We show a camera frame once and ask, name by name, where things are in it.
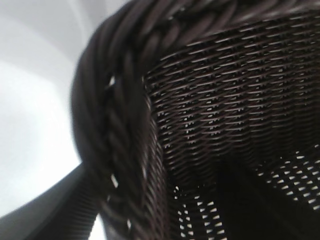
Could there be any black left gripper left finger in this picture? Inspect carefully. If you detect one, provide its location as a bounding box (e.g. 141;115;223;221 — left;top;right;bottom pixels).
0;163;98;240

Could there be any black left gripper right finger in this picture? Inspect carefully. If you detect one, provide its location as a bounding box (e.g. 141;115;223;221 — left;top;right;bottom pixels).
219;164;320;240

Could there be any dark brown woven basket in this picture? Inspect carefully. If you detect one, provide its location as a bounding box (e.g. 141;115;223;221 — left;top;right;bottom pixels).
69;0;320;240

